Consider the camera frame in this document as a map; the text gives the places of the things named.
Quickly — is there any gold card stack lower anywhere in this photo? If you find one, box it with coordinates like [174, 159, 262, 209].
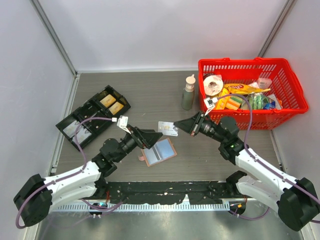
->
[108, 101, 124, 116]

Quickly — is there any green pump bottle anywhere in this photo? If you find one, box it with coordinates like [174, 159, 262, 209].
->
[181, 74, 196, 111]

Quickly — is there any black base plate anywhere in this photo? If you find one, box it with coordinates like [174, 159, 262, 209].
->
[77, 180, 257, 205]

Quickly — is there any black card organizer tray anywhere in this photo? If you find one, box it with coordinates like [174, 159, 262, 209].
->
[56, 85, 131, 148]

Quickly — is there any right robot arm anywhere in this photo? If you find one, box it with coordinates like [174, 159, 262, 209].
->
[174, 111, 320, 232]

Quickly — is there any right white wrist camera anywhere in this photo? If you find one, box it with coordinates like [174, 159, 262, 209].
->
[203, 97, 218, 116]

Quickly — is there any gold card stack upper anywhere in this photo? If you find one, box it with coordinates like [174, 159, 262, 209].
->
[99, 94, 116, 108]

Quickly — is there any red shopping basket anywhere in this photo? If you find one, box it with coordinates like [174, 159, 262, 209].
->
[198, 57, 309, 130]

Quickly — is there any silver card stack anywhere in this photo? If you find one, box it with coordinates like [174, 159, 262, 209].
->
[63, 120, 83, 138]
[71, 128, 92, 147]

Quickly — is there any silver card stack lower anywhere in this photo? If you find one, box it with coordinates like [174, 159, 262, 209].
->
[71, 128, 92, 147]

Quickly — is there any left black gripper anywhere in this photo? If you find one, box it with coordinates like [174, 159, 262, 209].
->
[114, 124, 162, 163]

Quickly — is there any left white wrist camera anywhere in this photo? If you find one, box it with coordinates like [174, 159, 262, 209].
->
[111, 115, 131, 134]

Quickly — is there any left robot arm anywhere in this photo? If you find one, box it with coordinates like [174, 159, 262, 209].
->
[13, 126, 163, 229]

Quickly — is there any gold card stack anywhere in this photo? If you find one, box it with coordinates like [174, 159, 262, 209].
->
[99, 94, 116, 108]
[108, 101, 124, 116]

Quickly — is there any silver VIP card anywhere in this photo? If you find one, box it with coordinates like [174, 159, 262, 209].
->
[158, 121, 178, 137]

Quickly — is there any yellow green sponge pack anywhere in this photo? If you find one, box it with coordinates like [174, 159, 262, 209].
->
[215, 95, 243, 110]

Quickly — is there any silver card stack upper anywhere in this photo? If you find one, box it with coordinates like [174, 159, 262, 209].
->
[63, 120, 83, 138]

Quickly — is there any white small packet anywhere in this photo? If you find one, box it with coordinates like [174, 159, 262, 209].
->
[256, 77, 272, 89]

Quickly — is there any yellow chips bag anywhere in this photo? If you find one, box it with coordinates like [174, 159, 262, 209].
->
[224, 83, 271, 95]

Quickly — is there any pink card holder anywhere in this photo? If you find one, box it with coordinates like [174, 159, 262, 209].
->
[138, 137, 177, 167]

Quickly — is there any green packaged item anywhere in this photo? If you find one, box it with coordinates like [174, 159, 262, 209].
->
[247, 93, 264, 110]

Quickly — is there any blue packaged item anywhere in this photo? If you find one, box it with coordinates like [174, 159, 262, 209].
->
[262, 98, 282, 110]

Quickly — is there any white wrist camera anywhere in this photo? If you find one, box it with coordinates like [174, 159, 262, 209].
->
[203, 97, 218, 116]
[111, 115, 131, 134]

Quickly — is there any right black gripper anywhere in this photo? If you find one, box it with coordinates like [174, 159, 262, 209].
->
[174, 109, 227, 144]

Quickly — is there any toilet paper roll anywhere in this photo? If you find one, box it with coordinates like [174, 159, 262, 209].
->
[203, 75, 224, 96]

